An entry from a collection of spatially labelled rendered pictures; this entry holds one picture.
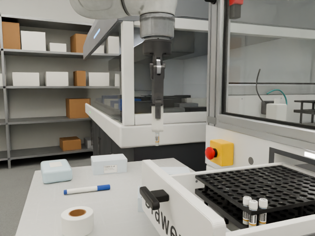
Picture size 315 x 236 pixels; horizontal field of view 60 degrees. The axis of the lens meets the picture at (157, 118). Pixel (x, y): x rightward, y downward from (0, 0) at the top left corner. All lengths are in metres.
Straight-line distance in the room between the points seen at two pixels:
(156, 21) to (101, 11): 0.16
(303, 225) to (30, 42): 3.91
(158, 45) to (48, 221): 0.50
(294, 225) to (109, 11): 0.62
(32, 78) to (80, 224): 3.61
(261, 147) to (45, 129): 4.06
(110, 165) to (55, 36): 3.74
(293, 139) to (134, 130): 0.76
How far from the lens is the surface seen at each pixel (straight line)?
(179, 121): 1.33
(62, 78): 4.16
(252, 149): 0.80
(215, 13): 0.99
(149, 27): 0.70
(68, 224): 0.65
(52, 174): 0.99
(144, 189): 0.47
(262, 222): 0.47
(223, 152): 0.85
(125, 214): 0.73
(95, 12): 0.78
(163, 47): 0.70
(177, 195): 0.42
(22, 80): 4.15
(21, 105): 4.54
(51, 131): 4.60
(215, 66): 0.95
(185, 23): 1.36
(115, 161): 1.04
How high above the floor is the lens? 1.08
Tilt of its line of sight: 7 degrees down
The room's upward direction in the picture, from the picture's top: straight up
